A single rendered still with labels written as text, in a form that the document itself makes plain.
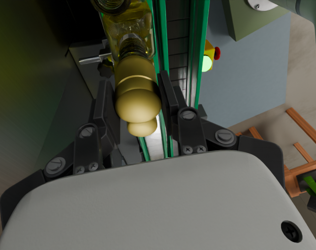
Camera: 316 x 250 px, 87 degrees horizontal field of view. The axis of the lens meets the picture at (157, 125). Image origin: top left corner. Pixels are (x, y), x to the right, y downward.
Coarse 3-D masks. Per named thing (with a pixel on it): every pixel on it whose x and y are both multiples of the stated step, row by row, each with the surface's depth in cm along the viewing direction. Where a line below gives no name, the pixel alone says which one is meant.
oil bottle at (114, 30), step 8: (136, 8) 18; (144, 8) 18; (104, 16) 18; (112, 16) 18; (120, 16) 17; (128, 16) 17; (136, 16) 17; (144, 16) 18; (104, 24) 18; (112, 24) 17; (120, 24) 17; (128, 24) 17; (136, 24) 17; (144, 24) 18; (152, 24) 18; (112, 32) 18; (120, 32) 17; (128, 32) 17; (136, 32) 18; (144, 32) 18; (152, 32) 19; (112, 40) 18; (144, 40) 18; (152, 40) 19; (112, 48) 19; (152, 48) 20; (152, 56) 20
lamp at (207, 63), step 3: (204, 57) 48; (207, 57) 48; (204, 60) 48; (207, 60) 48; (210, 60) 48; (204, 63) 48; (207, 63) 48; (210, 63) 49; (204, 66) 49; (207, 66) 49; (210, 66) 49; (204, 69) 50; (207, 69) 50
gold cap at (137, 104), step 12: (132, 60) 13; (144, 60) 13; (120, 72) 12; (132, 72) 12; (144, 72) 12; (120, 84) 11; (132, 84) 11; (144, 84) 11; (156, 84) 12; (120, 96) 11; (132, 96) 11; (144, 96) 11; (156, 96) 11; (120, 108) 12; (132, 108) 12; (144, 108) 12; (156, 108) 12; (132, 120) 13; (144, 120) 13
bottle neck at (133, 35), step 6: (126, 36) 17; (132, 36) 17; (138, 36) 17; (120, 42) 17; (126, 42) 16; (132, 42) 16; (138, 42) 16; (144, 42) 18; (120, 48) 16; (126, 48) 15; (132, 48) 15; (138, 48) 15; (144, 48) 16; (120, 54) 15; (126, 54) 14; (132, 54) 14; (138, 54) 14; (144, 54) 15; (120, 60) 15
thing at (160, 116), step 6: (150, 0) 26; (150, 6) 27; (156, 48) 32; (156, 54) 33; (156, 60) 34; (156, 66) 35; (156, 72) 36; (156, 78) 37; (162, 114) 45; (162, 120) 47; (162, 126) 49; (162, 132) 51; (162, 138) 58
